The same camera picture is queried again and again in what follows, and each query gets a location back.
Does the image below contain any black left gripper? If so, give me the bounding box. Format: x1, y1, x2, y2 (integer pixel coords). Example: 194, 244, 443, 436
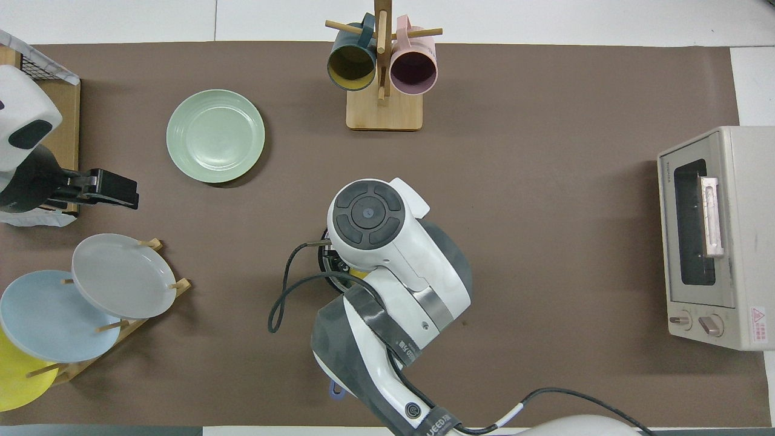
0, 145, 140, 213

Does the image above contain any grey plate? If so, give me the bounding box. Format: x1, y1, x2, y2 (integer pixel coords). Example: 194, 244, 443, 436
71, 234, 177, 320

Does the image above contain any pale green plate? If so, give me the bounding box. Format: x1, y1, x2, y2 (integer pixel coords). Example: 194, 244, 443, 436
166, 89, 266, 184

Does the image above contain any light blue plate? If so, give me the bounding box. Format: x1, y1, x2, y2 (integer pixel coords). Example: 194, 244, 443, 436
0, 270, 122, 363

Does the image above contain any wooden plate rack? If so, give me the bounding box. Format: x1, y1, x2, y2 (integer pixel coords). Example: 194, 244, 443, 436
24, 238, 192, 385

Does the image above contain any yellow plate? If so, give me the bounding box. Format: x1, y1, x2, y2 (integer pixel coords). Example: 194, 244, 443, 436
0, 327, 59, 412

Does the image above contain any white marbled fabric piece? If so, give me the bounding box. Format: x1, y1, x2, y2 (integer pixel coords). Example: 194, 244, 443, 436
0, 206, 78, 228

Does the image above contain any dark teal mug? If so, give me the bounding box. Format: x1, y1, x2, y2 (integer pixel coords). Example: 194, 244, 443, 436
327, 13, 378, 91

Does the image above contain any wooden mug rack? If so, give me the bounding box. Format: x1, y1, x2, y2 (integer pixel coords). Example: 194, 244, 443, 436
325, 0, 443, 131

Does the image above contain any pink mug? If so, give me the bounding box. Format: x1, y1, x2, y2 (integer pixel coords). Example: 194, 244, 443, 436
389, 15, 438, 96

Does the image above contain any brown table mat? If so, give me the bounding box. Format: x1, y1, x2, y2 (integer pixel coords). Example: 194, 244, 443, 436
0, 41, 773, 428

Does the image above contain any white toaster oven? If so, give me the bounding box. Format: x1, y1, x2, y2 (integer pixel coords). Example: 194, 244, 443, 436
658, 126, 775, 351

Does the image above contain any black wire basket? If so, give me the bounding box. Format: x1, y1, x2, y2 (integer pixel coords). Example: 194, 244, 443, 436
18, 51, 50, 83

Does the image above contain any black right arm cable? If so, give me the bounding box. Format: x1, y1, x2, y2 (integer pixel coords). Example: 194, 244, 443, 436
268, 241, 364, 334

